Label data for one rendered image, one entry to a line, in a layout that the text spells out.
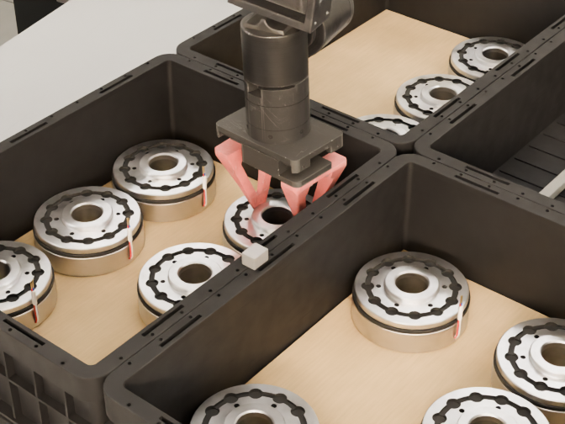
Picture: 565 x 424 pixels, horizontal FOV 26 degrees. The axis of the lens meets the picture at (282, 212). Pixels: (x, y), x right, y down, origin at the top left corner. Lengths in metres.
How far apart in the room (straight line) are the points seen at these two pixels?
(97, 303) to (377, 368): 0.26
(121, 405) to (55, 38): 1.02
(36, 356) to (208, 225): 0.32
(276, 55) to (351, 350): 0.26
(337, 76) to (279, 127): 0.39
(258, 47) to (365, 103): 0.38
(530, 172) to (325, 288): 0.32
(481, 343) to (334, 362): 0.13
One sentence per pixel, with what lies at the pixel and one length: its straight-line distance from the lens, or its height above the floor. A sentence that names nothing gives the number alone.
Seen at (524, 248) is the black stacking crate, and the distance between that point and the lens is 1.10.
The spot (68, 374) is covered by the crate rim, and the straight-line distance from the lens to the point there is 0.91.
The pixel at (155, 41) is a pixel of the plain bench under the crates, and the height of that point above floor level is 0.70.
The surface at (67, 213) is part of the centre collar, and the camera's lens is 1.17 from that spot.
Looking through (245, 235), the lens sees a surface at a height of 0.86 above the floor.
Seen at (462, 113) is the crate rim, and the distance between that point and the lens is 1.20.
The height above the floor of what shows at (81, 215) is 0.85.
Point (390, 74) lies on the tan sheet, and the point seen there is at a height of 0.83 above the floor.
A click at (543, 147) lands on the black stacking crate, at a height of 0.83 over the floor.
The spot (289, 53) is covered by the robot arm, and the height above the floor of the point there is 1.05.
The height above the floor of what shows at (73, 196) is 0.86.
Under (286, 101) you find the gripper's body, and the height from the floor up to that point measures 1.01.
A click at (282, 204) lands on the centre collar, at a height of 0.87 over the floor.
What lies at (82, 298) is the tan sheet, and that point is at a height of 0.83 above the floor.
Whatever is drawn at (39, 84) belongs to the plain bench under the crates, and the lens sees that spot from 1.72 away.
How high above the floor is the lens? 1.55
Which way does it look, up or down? 36 degrees down
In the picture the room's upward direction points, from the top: straight up
